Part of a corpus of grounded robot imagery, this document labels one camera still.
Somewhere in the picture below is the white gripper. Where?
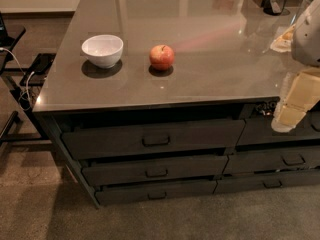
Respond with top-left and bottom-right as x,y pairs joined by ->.
271,67 -> 320,133

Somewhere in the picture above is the snack bag in drawer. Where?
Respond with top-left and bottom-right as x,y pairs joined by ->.
255,101 -> 277,116

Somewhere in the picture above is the glass jar with snacks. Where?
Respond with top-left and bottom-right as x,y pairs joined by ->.
291,0 -> 313,26

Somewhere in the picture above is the red apple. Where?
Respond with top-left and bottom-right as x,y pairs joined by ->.
149,45 -> 175,71

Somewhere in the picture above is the white ceramic bowl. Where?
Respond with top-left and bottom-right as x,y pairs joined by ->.
81,35 -> 124,68

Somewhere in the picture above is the black smartphone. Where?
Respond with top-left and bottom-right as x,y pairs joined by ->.
29,53 -> 55,74

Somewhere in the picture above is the black side stand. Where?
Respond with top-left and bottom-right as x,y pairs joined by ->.
0,13 -> 51,145

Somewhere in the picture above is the dark cabinet frame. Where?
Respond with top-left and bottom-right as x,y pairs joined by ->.
38,100 -> 320,205

